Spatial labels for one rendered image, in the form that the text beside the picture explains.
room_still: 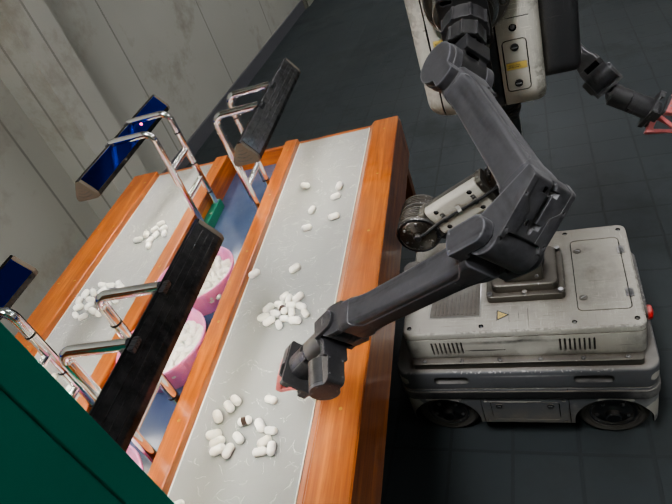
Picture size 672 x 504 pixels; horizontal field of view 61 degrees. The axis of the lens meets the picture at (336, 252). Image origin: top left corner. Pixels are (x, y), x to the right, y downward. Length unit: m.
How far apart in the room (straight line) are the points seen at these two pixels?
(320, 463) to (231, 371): 0.41
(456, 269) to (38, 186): 3.05
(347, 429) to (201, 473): 0.34
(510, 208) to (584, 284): 1.08
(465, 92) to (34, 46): 2.79
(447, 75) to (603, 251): 1.05
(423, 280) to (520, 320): 0.89
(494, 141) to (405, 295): 0.25
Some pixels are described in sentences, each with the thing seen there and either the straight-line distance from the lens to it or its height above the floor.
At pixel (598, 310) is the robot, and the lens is 1.71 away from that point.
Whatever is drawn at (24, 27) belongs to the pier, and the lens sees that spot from 3.46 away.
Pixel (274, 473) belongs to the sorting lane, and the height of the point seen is 0.74.
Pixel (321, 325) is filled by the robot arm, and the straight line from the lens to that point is 1.02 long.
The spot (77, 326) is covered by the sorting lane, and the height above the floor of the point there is 0.74.
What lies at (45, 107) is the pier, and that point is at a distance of 3.54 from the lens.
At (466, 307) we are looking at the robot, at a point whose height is 0.48.
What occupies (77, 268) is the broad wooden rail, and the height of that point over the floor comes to 0.77.
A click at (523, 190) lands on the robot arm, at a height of 1.31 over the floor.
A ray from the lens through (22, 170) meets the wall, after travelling 3.55.
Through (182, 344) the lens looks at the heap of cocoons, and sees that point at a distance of 1.67.
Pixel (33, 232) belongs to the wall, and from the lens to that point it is 3.53.
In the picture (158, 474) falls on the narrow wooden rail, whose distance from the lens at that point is 1.37.
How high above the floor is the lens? 1.72
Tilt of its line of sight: 36 degrees down
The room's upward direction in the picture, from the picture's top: 22 degrees counter-clockwise
